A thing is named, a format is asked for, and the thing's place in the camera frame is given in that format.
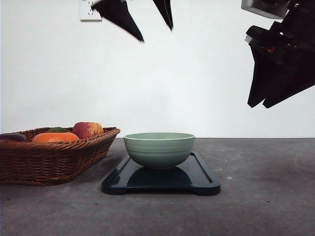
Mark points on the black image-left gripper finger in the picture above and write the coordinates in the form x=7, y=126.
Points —
x=117, y=12
x=164, y=7

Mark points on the black image-right gripper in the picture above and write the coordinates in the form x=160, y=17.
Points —
x=284, y=55

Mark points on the green ceramic bowl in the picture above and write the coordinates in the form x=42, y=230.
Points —
x=159, y=150

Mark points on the brown wicker basket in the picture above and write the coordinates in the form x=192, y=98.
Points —
x=52, y=163

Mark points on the red yellow apple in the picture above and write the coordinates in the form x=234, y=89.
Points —
x=87, y=129

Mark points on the dark green fruit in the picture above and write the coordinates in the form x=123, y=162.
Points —
x=58, y=129

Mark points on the orange tangerine fruit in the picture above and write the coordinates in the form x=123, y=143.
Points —
x=54, y=137

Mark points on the dark purple fruit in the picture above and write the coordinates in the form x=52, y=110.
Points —
x=13, y=137

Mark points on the dark blue rectangular tray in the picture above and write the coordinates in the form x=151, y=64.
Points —
x=161, y=180

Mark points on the white wall socket left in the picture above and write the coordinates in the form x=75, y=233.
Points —
x=87, y=14

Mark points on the silver image-right wrist camera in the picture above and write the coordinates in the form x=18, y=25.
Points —
x=271, y=8

